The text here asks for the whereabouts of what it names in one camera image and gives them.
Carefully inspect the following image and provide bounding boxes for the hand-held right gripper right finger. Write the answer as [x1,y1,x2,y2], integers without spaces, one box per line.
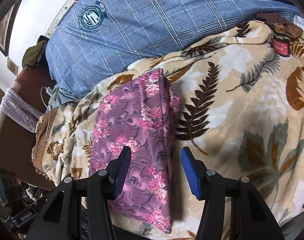
[180,147,286,240]

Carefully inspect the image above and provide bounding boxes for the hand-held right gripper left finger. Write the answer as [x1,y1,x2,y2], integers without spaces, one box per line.
[23,145,132,240]

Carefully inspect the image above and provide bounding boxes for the pink floral cloth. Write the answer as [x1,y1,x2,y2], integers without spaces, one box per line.
[88,68,183,234]

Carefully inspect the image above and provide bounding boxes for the brown headboard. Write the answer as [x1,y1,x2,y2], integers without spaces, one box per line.
[0,66,58,192]

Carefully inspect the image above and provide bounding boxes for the beige leaf-print blanket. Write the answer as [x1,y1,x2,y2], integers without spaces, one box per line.
[32,20,304,240]

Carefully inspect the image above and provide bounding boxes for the grey cloth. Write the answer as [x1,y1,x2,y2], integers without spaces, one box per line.
[1,87,44,133]

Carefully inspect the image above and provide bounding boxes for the dark olive cloth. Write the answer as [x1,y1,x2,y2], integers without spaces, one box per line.
[22,35,50,67]

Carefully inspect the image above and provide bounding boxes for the small red black box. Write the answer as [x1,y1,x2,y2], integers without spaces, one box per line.
[272,35,291,58]

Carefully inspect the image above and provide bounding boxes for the brown cloth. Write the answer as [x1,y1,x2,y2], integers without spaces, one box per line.
[256,12,304,40]

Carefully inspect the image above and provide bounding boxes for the white charger cable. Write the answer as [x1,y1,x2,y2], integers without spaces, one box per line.
[40,86,58,177]

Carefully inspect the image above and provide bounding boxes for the framed wall picture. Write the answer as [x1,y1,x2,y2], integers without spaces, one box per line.
[0,3,18,57]

